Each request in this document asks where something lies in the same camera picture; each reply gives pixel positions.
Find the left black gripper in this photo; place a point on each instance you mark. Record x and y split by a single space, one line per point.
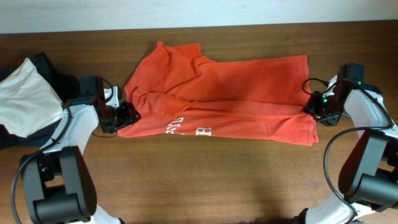
125 112

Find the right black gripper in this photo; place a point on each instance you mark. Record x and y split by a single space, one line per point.
319 109

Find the orange printed t-shirt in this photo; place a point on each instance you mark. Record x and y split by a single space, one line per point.
178 90

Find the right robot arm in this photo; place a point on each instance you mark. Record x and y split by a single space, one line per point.
368 179

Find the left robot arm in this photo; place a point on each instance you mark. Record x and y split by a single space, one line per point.
57 184

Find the black garment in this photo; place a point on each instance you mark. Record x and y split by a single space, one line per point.
65 86

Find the white folded garment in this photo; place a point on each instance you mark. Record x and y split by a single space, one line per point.
28 102

